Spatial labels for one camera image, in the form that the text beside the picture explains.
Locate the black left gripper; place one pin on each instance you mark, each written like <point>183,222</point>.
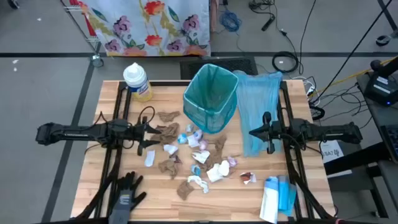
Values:
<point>134,133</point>

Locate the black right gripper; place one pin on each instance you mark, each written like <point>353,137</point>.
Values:
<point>281,130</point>

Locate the large brown paper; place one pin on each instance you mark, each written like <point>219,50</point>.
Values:
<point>168,132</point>

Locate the white paper strip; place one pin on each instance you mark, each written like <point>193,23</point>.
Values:
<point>149,158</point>

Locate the white paper scrap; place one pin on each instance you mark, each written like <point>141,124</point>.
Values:
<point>170,148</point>

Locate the brown paper scrap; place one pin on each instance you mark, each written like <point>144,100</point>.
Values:
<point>168,116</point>

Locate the dark red wrapper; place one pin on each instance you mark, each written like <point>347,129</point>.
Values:
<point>176,158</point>

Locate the pink purple wad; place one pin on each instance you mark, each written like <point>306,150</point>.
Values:
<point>232,161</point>

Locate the white paper sheet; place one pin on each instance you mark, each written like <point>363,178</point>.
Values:
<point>192,142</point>

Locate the red white wrapper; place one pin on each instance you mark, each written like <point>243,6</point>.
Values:
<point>247,178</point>

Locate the long brown paper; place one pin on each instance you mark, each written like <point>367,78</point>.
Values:
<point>217,149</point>

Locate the white plastic trash bin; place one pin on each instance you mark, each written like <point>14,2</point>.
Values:
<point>214,129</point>

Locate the white plastic bag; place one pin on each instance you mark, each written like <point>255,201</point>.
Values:
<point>224,168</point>

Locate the white plastic film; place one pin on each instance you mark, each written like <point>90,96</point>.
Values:
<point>196,179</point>

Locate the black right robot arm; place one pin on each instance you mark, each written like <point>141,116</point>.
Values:
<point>329,132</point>

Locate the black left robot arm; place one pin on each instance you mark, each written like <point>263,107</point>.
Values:
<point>77,133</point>

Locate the light blue flat trash bag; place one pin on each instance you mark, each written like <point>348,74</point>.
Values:
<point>255,102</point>

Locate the white blue bag package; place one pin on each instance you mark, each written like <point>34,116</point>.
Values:
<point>269,202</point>

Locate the yellow Lysol wipes canister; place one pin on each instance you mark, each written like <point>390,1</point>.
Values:
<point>136,79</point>

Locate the blue plastic packet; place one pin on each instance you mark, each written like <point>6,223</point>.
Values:
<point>284,194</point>

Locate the white power strip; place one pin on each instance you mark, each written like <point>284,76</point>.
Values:
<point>310,90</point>

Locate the white paper sign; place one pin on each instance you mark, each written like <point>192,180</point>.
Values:
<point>331,152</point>

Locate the black grey work glove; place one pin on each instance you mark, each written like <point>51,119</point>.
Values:
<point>124,199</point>

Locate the black floor mat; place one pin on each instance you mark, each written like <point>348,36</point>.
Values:
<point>245,66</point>

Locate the white floral cloth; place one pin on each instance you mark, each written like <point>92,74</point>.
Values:
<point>146,28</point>

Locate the grey side table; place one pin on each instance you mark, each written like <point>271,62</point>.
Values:
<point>377,115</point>

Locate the black power strip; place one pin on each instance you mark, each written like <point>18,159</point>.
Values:
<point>268,23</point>

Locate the red fabric item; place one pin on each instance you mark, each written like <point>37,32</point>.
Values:
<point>91,29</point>

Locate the black device with blue light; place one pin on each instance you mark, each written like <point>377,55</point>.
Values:
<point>381,88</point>

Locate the black keyboard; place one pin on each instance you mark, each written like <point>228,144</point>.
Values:
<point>391,140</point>

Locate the black caster wheel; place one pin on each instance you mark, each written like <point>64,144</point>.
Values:
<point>377,40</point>
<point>13,3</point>

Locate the black metal bench frame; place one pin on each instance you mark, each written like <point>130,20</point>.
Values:
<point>354,158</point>

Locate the tan post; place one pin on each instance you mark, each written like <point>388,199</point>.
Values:
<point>214,15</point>

